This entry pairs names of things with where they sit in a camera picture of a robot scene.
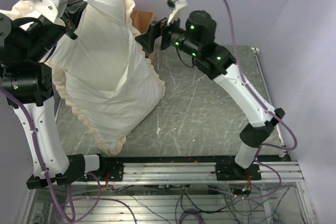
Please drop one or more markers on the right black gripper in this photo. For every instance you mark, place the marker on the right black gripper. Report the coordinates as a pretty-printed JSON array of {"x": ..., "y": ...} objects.
[{"x": 156, "y": 30}]

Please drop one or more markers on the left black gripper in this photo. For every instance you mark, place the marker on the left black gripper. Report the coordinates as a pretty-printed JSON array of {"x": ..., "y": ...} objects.
[{"x": 66, "y": 25}]

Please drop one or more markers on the grey pillowcase with cream ruffle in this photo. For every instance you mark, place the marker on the grey pillowcase with cream ruffle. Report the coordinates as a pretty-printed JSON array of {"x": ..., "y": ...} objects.
[{"x": 105, "y": 64}]

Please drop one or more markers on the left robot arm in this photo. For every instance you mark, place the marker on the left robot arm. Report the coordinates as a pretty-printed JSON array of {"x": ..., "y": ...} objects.
[{"x": 27, "y": 83}]

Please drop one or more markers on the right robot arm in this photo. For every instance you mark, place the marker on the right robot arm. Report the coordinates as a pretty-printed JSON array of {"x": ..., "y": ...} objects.
[{"x": 215, "y": 61}]

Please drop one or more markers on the orange plastic file organizer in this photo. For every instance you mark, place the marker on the orange plastic file organizer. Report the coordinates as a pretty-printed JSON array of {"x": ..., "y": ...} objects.
[{"x": 141, "y": 19}]

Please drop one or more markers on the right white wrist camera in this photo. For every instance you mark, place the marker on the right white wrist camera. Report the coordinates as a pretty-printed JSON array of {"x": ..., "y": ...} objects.
[{"x": 177, "y": 7}]

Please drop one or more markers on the aluminium mounting rail frame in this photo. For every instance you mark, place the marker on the aluminium mounting rail frame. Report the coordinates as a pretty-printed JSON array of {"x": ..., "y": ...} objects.
[{"x": 210, "y": 189}]

